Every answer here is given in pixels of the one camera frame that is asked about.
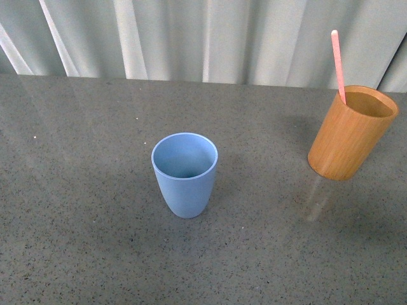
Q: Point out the blue cup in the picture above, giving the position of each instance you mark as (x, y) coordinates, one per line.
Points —
(185, 168)

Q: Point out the bamboo chopstick holder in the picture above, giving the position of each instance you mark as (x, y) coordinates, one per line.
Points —
(350, 131)

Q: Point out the white curtain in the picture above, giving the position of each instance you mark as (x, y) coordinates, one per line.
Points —
(276, 43)

